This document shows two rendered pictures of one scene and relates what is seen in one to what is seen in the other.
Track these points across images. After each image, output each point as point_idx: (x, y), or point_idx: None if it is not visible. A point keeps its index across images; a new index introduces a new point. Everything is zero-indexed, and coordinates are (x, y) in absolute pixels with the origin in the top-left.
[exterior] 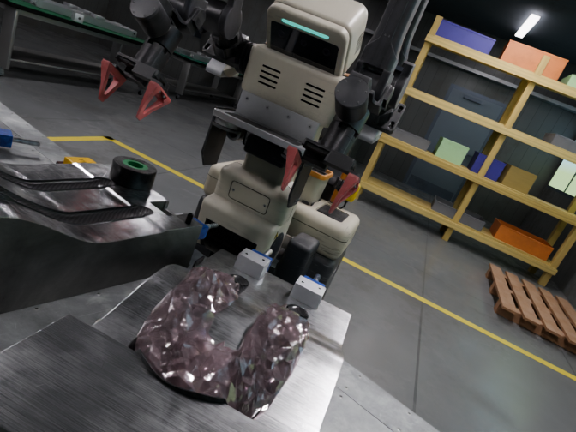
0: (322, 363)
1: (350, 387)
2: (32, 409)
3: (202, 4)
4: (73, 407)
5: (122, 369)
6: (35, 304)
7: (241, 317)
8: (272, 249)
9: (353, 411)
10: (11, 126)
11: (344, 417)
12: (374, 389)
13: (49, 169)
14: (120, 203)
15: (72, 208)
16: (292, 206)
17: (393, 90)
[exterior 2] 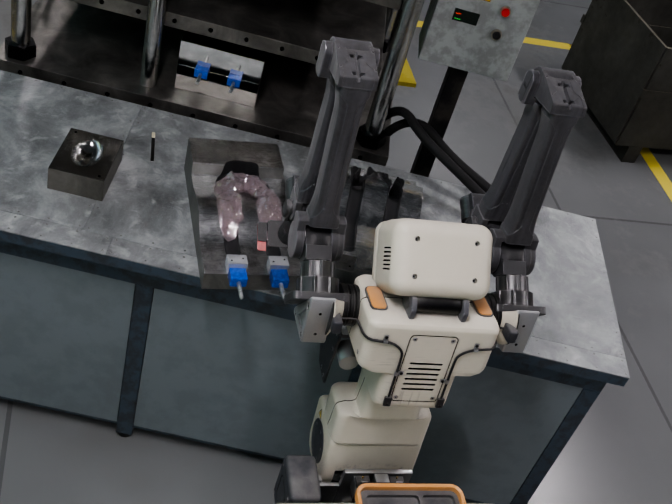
0: (205, 200)
1: (182, 258)
2: (259, 146)
3: (479, 218)
4: (253, 149)
5: (255, 160)
6: None
7: (247, 203)
8: (315, 427)
9: (176, 246)
10: (557, 345)
11: (179, 241)
12: (168, 264)
13: None
14: (359, 245)
15: (360, 227)
16: (331, 405)
17: (286, 204)
